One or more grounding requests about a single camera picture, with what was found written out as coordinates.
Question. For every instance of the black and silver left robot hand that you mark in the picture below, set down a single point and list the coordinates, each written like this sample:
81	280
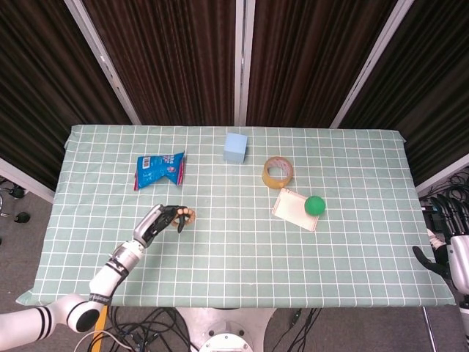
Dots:
148	223

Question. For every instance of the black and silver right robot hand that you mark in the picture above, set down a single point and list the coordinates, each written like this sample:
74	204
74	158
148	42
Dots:
459	256

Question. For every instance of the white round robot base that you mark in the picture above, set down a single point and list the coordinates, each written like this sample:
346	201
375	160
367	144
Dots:
223	330

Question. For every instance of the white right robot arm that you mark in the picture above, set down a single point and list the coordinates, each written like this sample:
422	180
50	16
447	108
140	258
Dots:
464	308

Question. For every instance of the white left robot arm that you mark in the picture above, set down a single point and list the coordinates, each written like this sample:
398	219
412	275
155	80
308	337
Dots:
106	278

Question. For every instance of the blue snack bag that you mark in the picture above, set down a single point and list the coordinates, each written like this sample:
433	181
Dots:
154	170

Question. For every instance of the black box with teal lights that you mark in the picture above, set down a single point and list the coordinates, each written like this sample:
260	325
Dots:
430	209

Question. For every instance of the grey metal stand leg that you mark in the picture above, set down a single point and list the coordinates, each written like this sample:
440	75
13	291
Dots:
429	326

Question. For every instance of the yellow floor tape strip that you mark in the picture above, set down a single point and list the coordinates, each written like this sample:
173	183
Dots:
102	319

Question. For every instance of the light blue foam cube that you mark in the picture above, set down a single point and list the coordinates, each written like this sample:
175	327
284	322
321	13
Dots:
234	148

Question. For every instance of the green checkered tablecloth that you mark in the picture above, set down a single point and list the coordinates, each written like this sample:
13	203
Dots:
256	267

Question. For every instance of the black caster wheel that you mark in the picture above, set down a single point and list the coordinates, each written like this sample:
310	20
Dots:
22	217

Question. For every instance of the yellowish packing tape roll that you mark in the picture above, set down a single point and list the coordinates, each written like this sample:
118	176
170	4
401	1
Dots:
272	182

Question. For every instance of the green ball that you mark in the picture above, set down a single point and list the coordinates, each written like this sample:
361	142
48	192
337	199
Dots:
314	206

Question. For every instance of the dark brown ribbed partition panel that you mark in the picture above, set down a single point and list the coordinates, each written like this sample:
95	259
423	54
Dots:
436	91
304	62
172	62
36	91

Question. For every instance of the white aluminium partition post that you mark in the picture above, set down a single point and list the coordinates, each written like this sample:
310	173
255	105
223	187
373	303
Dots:
106	67
243	62
370	66

